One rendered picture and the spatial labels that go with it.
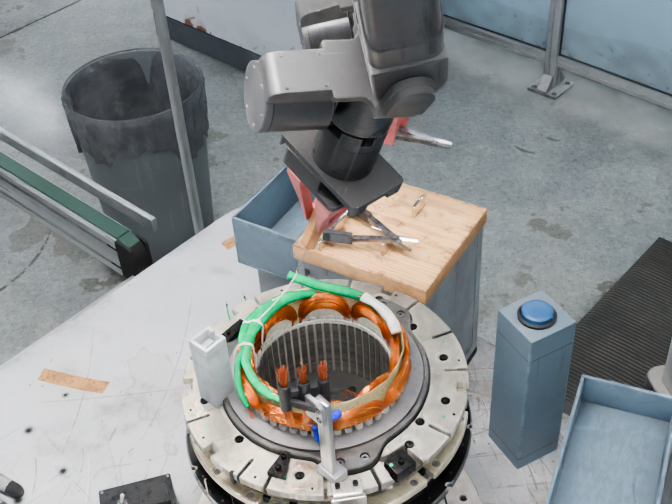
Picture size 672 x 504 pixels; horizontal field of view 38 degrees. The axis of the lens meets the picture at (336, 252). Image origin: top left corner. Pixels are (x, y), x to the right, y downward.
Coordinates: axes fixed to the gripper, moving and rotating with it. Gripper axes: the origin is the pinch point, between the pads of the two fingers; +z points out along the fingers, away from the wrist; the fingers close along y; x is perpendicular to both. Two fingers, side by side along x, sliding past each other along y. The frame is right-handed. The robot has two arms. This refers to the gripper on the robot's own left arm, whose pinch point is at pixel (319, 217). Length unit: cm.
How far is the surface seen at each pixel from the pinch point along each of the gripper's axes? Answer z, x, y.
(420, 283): 25.1, 22.4, 3.5
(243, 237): 38.0, 15.1, -20.2
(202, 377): 21.2, -10.4, 0.1
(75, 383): 69, -6, -27
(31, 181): 90, 18, -78
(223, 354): 17.9, -8.4, 0.4
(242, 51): 183, 156, -158
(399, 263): 26.7, 23.4, -0.8
